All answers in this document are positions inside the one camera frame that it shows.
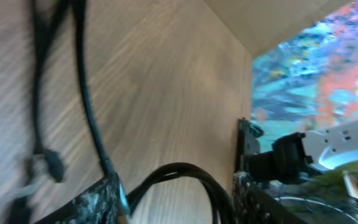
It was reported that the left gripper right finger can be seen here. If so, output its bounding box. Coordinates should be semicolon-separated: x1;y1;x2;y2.
232;171;306;224

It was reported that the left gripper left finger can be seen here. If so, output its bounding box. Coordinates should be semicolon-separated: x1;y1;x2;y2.
36;173;131;224

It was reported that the thick black USB cable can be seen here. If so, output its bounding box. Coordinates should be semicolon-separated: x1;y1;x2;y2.
70;0;236;224

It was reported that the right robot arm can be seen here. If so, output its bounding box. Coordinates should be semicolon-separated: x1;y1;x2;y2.
241;120;358;184

